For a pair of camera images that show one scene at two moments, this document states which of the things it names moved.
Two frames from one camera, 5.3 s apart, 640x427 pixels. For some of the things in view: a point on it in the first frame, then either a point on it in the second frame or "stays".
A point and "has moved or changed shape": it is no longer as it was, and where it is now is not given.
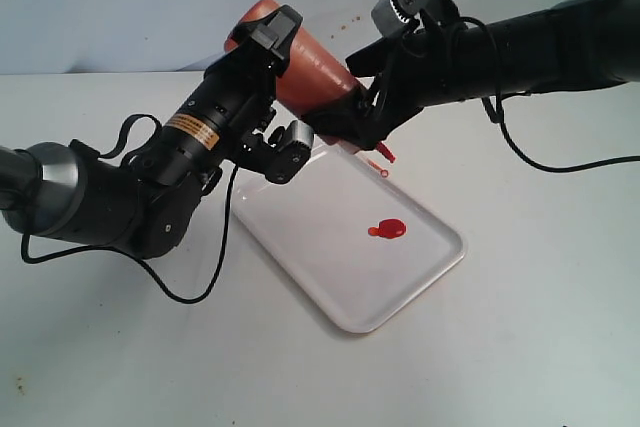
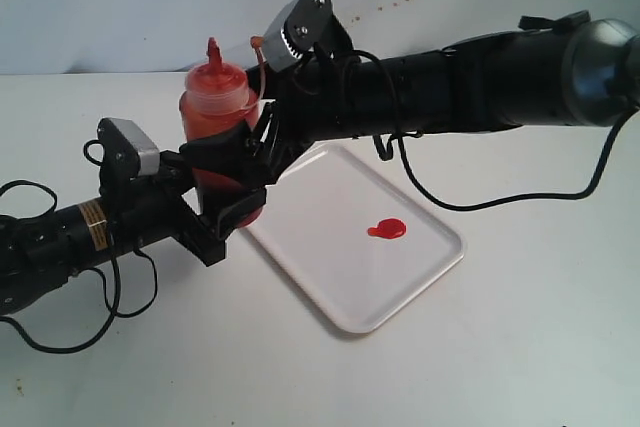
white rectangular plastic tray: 360,245 stays
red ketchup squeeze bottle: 315,77 has moved or changed shape
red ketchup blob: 389,228 stays
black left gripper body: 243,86 → 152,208
